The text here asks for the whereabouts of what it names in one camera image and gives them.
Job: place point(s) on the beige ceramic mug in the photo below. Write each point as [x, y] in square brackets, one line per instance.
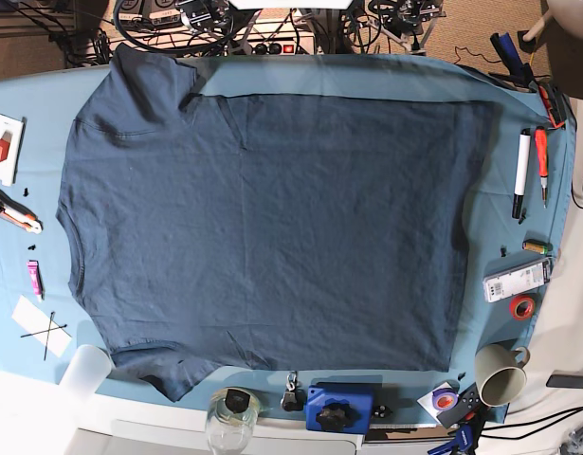
[499, 374]

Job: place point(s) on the white foam block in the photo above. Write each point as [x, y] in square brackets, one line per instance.
[11, 134]

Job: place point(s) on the red tape roll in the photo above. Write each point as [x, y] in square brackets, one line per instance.
[522, 307]

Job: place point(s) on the dark blue T-shirt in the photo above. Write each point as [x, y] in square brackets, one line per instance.
[266, 231]

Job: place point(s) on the light blue table cloth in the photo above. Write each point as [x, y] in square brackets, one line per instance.
[48, 102]

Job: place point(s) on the blue plastic box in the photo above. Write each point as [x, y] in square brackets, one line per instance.
[339, 408]

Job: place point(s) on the metal padlock with chain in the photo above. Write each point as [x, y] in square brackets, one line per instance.
[291, 398]

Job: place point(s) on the white plastic cup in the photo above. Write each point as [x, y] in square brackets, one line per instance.
[86, 371]

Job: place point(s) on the white power strip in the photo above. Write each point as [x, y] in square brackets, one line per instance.
[279, 36]

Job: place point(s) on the purple tape roll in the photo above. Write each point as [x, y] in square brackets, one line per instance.
[444, 398]

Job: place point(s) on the black power adapter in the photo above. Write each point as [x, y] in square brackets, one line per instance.
[565, 381]

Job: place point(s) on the white clear plastic box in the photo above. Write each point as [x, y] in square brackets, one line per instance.
[517, 280]

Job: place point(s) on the white marker pen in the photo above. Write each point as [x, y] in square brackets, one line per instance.
[521, 172]

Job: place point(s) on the pink glue tube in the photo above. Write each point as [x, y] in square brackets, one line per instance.
[36, 281]

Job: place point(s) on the orange utility knife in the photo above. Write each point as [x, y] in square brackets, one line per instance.
[19, 215]

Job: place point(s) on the orange handled screwdriver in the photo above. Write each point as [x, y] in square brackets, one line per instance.
[542, 156]

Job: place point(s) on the white paper sheet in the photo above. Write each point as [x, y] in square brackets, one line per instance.
[41, 326]

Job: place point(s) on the green gold battery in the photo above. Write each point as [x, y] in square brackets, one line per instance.
[538, 247]

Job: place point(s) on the blue bar clamp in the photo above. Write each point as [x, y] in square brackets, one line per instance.
[462, 415]

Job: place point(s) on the clear glass jar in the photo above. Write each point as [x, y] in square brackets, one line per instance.
[231, 419]

